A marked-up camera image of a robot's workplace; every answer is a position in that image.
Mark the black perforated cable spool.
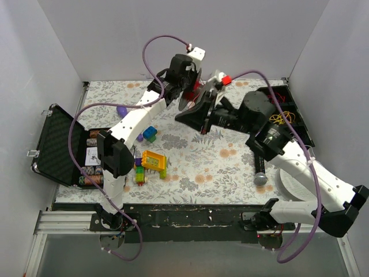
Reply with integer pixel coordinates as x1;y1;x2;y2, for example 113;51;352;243
178;78;206;111

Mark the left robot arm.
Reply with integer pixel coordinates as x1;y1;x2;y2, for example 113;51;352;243
97;47;205;231

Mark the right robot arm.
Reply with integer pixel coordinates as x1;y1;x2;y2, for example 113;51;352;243
175;91;368;238

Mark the blue and green brick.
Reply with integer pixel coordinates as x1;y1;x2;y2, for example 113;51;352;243
142;126;157;143

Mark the floral patterned table mat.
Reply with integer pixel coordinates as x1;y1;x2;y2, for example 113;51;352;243
55;80;284;204

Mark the yellow and green brick build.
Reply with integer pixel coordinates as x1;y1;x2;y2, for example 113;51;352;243
141;151;167;179

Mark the black three-compartment bin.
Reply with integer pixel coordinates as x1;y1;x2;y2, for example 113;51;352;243
257;85;315;147

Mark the purple plastic cylinder toy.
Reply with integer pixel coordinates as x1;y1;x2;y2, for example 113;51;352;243
116;104;144;142

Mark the multicolour brick tower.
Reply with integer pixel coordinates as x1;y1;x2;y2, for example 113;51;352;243
134;158;148;186

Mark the black sparkly microphone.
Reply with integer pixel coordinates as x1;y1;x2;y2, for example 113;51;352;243
254;153;268;186

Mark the black poker chip case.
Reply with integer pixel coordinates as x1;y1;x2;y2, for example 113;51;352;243
30;103;136;190

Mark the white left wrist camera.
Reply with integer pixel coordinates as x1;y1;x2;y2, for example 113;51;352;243
187;47;206;72

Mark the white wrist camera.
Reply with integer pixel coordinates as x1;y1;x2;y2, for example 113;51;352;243
206;70;233;102
187;47;206;72

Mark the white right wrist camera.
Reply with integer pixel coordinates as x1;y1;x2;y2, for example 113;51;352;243
206;70;233;102

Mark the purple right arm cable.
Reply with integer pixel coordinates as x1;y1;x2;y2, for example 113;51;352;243
230;69;322;264

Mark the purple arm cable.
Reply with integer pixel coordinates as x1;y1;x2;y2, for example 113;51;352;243
67;35;142;263
230;69;322;264

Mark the yellow cable bundle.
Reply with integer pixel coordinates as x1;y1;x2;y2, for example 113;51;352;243
269;111;297;125

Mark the red cable bundle in bin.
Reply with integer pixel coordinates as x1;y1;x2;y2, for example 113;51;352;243
266;91;288;103

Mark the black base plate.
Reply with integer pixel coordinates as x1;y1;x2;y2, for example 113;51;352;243
89;203;296;243

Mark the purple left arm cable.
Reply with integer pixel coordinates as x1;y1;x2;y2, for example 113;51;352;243
67;35;142;263

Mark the aluminium frame rail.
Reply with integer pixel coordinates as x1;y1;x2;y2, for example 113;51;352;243
34;210;96;235

